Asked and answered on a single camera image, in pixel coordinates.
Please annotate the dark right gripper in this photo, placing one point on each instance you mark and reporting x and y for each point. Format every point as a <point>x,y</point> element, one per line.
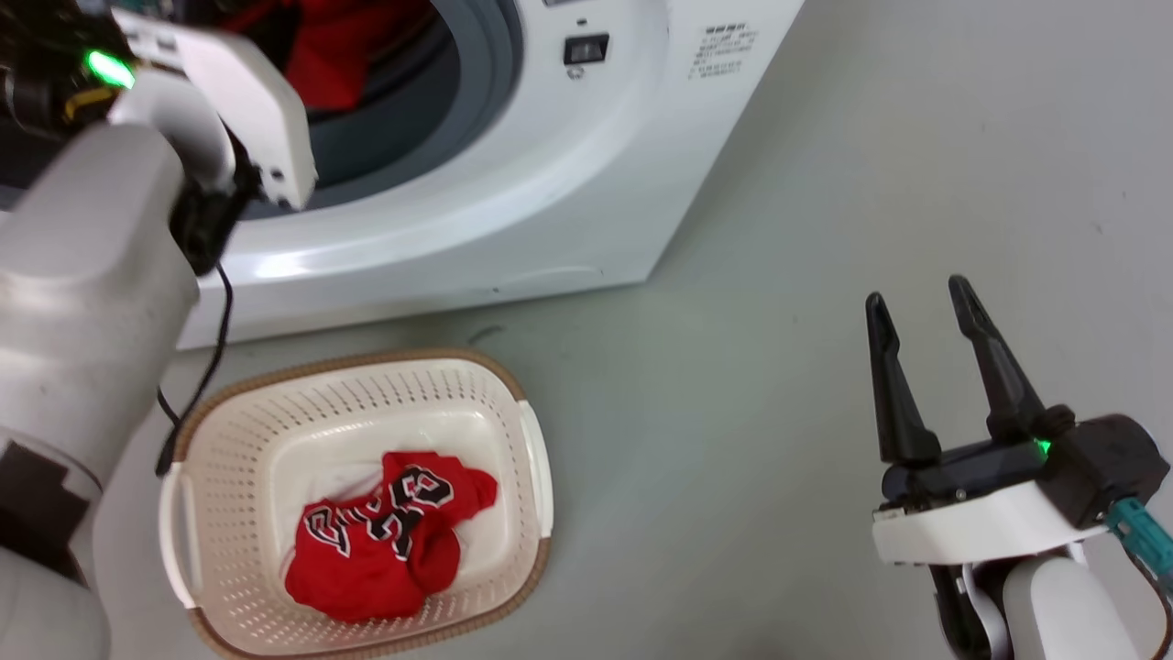
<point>1100,467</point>

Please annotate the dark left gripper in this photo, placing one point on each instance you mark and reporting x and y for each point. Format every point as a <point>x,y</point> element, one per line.
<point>41,64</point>

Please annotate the plain red garment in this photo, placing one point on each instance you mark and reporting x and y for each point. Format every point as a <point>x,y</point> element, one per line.
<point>348,55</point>

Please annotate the red basketball jersey black lettering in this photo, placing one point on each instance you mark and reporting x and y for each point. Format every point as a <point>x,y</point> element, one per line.
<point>376,559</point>

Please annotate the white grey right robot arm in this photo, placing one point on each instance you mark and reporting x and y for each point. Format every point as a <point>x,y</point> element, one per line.
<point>1054,614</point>

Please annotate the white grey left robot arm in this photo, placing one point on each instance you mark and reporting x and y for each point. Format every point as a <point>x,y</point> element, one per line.
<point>82,275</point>

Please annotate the cream perforated plastic laundry basket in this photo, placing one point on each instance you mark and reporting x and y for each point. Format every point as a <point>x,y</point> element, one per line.
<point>257,422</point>

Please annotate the white text label sticker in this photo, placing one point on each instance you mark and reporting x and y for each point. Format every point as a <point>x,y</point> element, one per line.
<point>724,50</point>

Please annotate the grey rubber door gasket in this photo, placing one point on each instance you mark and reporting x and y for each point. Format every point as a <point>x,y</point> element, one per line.
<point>458,101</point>

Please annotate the white front-load washing machine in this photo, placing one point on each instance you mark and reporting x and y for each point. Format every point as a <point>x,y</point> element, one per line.
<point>550,183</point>

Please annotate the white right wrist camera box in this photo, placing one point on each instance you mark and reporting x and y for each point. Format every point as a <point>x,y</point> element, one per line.
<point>971,532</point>

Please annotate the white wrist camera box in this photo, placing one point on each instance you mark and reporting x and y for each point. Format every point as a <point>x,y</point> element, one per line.
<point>971,532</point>
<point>247,101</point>

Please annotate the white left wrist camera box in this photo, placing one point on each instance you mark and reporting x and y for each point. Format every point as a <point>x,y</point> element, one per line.
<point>247,101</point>

